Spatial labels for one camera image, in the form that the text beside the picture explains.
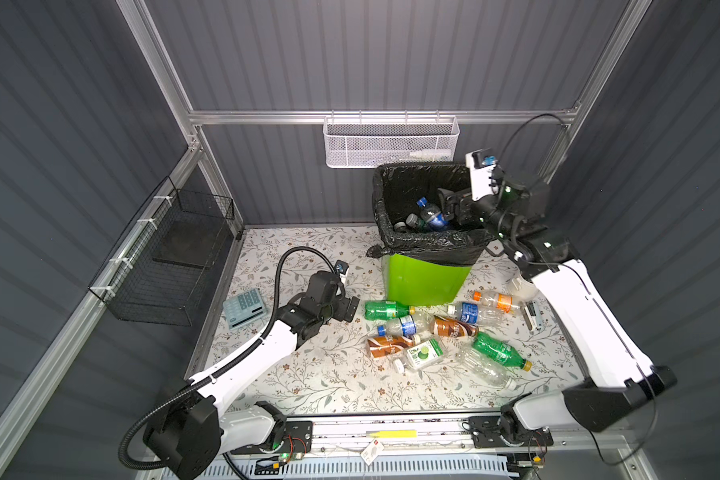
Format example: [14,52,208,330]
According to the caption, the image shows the blue label bottle front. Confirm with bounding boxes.
[416,197,452,232]

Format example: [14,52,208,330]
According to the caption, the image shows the green bottle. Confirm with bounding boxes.
[364,300,416,321]
[472,332,532,371]

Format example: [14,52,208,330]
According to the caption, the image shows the clear bottle green-white label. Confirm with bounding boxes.
[405,213,429,233]

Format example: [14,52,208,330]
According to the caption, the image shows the brown tea bottle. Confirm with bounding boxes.
[432,315,479,338]
[367,334,421,359]

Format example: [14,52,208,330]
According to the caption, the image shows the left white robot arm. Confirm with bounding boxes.
[143,271,359,479]

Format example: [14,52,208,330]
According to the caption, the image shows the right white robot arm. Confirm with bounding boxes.
[437,169,677,444]

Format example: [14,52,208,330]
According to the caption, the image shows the green bin with black liner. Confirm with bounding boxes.
[366,162,497,306]

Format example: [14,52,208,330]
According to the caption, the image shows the blue label bottle near bin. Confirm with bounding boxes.
[446,302,501,326]

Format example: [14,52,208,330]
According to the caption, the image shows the clear bottle blue label centre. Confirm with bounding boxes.
[377,315,432,337]

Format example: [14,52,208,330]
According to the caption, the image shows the white pen cup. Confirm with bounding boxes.
[507,275,538,301]

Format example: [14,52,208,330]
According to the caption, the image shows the lime label bottle upper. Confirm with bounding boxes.
[392,338,445,374]

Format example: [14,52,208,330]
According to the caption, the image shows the orange label clear bottle right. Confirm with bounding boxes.
[472,290,522,314]

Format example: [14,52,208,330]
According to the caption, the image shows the white stapler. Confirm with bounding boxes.
[522,300,544,333]

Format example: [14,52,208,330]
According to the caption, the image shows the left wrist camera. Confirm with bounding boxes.
[334,260,349,284]

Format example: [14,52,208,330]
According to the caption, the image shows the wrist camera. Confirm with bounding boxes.
[465,148,497,201]
[334,260,349,284]

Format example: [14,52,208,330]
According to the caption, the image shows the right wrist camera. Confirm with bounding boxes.
[465,148,497,201]

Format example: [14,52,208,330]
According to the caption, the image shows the white wire wall basket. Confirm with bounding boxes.
[322,115,460,169]

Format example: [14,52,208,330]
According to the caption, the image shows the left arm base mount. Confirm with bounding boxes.
[231,419,314,455]

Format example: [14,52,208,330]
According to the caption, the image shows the white tag on rail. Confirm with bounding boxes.
[360,438,384,466]

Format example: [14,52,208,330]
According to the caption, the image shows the black wire wall basket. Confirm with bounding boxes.
[89,182,235,327]

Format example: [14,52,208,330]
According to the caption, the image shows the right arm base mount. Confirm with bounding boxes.
[461,415,554,450]

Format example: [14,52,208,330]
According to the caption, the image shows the left black corrugated cable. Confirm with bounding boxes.
[117,245,344,472]

